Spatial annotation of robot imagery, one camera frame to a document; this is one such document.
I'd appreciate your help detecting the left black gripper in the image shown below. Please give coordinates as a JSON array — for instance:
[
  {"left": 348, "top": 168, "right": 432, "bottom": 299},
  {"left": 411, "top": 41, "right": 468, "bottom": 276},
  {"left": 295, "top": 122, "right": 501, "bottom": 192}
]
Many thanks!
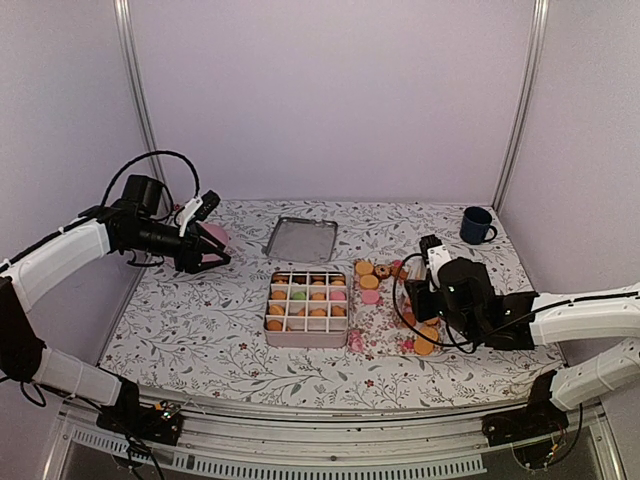
[{"left": 126, "top": 218, "right": 231, "bottom": 273}]

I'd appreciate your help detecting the metal tin lid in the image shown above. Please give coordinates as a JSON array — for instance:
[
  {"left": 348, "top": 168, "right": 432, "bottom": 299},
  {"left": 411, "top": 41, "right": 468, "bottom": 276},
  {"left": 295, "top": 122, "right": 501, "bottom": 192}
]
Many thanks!
[{"left": 263, "top": 216, "right": 338, "bottom": 264}]

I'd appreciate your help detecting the metal divided cookie tin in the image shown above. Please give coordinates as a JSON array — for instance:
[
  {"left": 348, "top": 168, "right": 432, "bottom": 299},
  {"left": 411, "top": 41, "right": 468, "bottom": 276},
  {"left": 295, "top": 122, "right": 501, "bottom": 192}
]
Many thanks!
[{"left": 263, "top": 270, "right": 349, "bottom": 349}]

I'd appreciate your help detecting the metal tongs white handle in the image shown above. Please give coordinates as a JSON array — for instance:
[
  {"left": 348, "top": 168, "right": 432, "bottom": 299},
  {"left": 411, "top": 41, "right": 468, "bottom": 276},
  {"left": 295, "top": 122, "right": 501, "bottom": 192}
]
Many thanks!
[{"left": 401, "top": 258, "right": 426, "bottom": 316}]

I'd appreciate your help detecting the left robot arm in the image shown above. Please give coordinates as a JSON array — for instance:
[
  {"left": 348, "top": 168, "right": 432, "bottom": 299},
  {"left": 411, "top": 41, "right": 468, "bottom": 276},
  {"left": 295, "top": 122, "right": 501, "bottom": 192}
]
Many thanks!
[{"left": 1, "top": 175, "right": 230, "bottom": 434}]

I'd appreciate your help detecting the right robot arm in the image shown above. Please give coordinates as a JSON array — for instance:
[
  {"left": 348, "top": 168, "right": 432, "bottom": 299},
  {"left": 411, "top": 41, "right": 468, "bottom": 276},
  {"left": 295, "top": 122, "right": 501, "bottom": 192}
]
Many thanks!
[{"left": 404, "top": 258, "right": 639, "bottom": 436}]

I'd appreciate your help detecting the pink plate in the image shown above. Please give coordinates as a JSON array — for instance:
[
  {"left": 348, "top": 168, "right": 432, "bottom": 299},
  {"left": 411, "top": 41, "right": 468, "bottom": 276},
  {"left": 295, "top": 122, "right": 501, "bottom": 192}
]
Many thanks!
[{"left": 199, "top": 223, "right": 230, "bottom": 260}]

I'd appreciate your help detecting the floral cookie tray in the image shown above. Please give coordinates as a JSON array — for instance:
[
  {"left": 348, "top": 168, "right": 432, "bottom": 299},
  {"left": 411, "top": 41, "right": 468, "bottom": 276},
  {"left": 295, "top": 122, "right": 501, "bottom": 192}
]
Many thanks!
[{"left": 347, "top": 259, "right": 444, "bottom": 359}]

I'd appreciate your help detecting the chocolate donut cookie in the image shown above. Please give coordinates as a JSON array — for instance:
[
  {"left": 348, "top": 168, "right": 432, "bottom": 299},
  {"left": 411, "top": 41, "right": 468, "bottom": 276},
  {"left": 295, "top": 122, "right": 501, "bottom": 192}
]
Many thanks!
[{"left": 374, "top": 265, "right": 394, "bottom": 280}]

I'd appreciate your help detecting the floral tablecloth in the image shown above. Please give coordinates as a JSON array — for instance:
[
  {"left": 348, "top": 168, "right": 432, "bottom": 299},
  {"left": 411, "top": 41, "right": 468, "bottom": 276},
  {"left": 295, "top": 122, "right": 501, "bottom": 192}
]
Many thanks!
[{"left": 101, "top": 200, "right": 563, "bottom": 410}]

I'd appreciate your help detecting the dark blue mug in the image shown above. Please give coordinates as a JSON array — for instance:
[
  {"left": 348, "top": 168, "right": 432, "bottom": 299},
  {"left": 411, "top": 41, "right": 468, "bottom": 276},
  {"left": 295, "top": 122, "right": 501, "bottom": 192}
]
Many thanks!
[{"left": 459, "top": 206, "right": 498, "bottom": 245}]

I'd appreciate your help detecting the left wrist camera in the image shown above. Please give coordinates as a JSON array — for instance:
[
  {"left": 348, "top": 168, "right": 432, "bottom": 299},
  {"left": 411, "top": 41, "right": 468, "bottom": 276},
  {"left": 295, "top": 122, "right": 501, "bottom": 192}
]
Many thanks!
[{"left": 174, "top": 190, "right": 220, "bottom": 237}]

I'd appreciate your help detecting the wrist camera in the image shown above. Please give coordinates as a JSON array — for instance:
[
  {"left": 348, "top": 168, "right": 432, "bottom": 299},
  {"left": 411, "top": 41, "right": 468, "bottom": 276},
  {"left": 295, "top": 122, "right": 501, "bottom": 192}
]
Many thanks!
[
  {"left": 419, "top": 234, "right": 452, "bottom": 292},
  {"left": 174, "top": 190, "right": 220, "bottom": 237}
]

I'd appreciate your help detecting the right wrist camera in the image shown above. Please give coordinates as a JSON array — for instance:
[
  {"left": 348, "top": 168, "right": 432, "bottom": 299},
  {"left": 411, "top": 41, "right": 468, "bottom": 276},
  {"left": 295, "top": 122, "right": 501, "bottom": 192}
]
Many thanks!
[{"left": 419, "top": 234, "right": 452, "bottom": 292}]

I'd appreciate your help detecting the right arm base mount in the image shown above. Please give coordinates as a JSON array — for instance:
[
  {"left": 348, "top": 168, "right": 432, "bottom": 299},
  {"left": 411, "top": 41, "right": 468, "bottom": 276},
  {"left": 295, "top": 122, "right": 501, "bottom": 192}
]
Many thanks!
[{"left": 482, "top": 401, "right": 569, "bottom": 470}]

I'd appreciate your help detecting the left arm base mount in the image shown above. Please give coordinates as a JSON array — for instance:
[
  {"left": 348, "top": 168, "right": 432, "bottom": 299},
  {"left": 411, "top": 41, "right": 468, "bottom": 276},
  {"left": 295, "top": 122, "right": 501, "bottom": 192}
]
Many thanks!
[{"left": 96, "top": 397, "right": 184, "bottom": 446}]

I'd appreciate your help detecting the front aluminium rail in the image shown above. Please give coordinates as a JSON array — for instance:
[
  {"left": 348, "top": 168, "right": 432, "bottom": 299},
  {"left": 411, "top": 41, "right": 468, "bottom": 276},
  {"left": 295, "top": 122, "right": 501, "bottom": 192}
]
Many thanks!
[{"left": 43, "top": 388, "right": 628, "bottom": 479}]

